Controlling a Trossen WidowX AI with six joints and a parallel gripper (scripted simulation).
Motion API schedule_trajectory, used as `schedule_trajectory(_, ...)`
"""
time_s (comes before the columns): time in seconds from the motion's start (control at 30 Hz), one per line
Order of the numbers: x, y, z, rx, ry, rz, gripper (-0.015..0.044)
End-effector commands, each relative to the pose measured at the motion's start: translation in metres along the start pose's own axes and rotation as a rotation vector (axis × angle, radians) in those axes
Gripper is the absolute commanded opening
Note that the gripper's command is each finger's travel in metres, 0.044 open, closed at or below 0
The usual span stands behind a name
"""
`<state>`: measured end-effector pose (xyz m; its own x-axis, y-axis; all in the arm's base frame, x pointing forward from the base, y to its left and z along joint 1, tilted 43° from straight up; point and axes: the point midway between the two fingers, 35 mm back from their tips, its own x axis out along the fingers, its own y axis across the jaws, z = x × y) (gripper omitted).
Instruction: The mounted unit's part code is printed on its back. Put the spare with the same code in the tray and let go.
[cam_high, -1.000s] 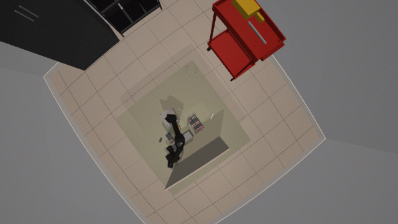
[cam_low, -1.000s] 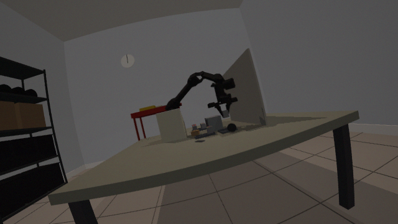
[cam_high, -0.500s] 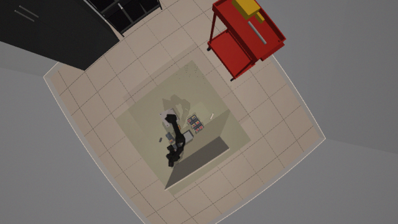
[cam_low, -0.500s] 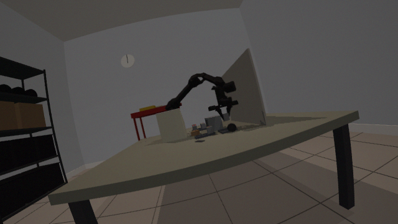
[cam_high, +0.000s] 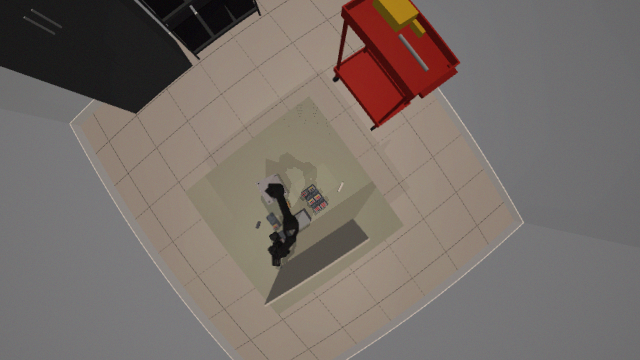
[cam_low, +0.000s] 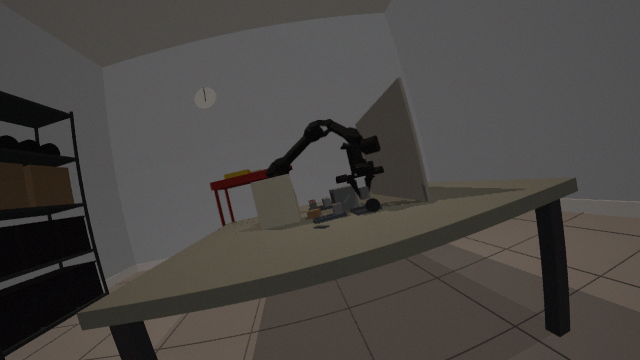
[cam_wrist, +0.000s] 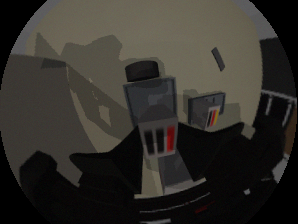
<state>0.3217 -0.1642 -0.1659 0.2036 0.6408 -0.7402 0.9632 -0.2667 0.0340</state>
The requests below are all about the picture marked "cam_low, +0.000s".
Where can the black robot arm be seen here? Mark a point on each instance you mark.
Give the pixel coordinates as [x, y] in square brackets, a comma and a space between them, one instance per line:
[313, 132]

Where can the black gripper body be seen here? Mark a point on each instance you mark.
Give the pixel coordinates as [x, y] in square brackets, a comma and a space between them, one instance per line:
[349, 178]

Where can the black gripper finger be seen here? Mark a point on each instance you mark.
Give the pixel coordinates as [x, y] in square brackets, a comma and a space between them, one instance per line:
[354, 185]
[368, 181]

